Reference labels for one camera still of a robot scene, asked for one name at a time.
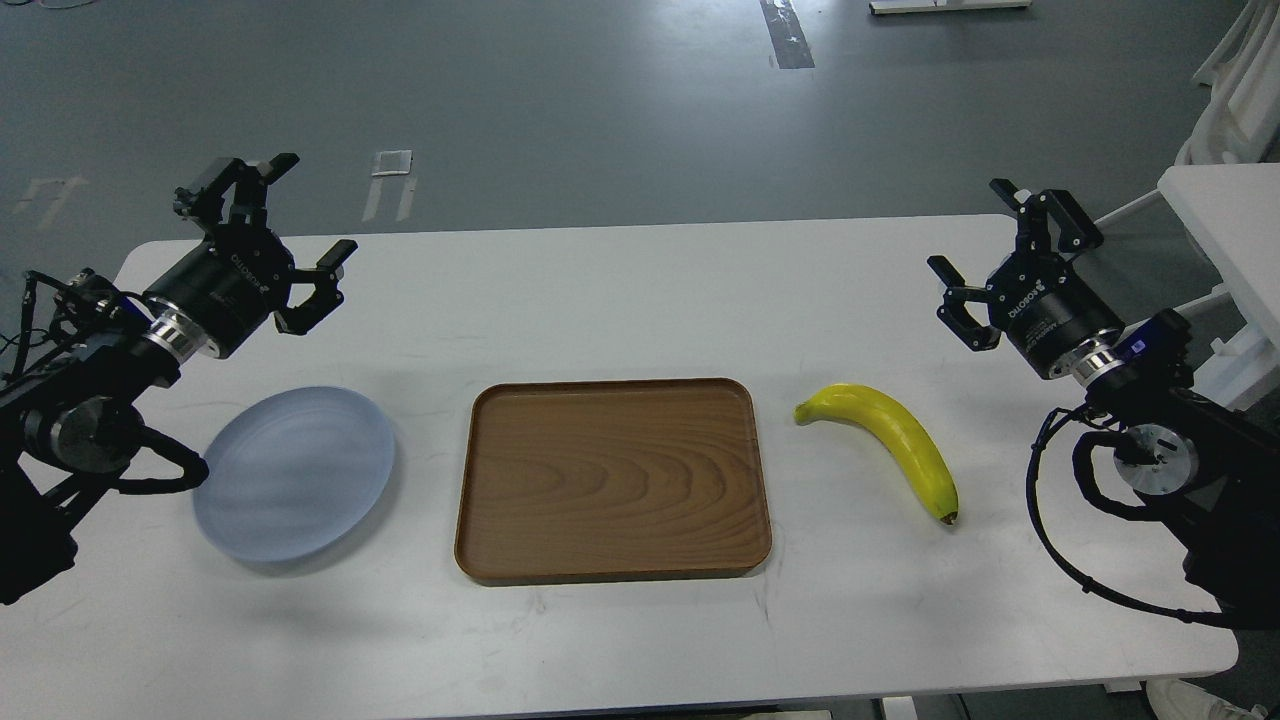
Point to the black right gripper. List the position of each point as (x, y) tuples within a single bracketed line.
[(1035, 298)]

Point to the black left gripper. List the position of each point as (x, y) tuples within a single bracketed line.
[(242, 272)]

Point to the light blue plate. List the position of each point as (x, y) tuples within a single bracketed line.
[(294, 473)]

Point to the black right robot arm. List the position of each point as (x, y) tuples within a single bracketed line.
[(1153, 449)]

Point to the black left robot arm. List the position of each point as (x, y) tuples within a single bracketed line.
[(86, 351)]

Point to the yellow banana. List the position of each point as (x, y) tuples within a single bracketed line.
[(909, 443)]

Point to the brown wooden tray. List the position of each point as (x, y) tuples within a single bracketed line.
[(612, 481)]

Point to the white shoe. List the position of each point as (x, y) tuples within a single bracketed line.
[(1175, 699)]

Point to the white chair frame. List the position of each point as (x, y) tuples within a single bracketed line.
[(1238, 126)]

